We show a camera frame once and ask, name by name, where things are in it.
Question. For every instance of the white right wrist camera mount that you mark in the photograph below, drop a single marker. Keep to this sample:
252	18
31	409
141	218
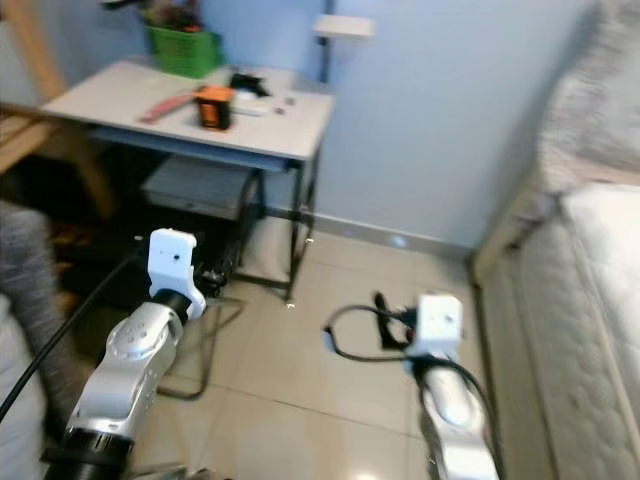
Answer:
436	322

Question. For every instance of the white wall shelf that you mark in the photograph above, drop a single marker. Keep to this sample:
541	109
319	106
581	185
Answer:
345	26

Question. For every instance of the grey fabric armchair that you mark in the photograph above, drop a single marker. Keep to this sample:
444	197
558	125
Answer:
30	270

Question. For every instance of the wooden slatted bench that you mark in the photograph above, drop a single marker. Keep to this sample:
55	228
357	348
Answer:
25	135

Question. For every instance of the grey box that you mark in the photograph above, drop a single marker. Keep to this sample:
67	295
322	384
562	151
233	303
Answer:
195	186

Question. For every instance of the red flat packet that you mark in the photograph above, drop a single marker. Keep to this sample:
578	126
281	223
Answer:
168	106

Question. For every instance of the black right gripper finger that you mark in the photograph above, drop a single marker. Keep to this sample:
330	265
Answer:
383	316

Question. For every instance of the black gadget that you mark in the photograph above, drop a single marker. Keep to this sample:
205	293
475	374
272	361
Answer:
247	84

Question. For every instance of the grey desk with black legs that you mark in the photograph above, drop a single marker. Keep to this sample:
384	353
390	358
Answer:
160	100

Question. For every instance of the grey fuzzy blanket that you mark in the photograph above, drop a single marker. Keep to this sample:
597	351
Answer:
595	100

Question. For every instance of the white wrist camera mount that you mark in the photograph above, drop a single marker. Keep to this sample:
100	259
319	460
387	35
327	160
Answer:
436	322
172	258

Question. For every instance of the orange black device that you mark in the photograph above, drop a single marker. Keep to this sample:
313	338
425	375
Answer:
215	108

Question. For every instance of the green plastic basket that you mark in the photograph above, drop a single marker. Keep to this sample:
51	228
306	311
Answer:
185	52

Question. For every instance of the wooden post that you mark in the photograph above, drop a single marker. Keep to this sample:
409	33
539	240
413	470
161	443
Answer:
35	50

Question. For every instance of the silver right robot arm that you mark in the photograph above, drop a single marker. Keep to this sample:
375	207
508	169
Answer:
450	405

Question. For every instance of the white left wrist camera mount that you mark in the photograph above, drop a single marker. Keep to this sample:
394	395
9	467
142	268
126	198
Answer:
172	258

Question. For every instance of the white quilted mattress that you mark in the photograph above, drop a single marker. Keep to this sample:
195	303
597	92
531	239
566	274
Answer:
580	320

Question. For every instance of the small white flat item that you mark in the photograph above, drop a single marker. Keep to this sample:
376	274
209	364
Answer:
253	110

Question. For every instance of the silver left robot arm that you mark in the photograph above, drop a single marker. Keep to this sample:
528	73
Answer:
135	350

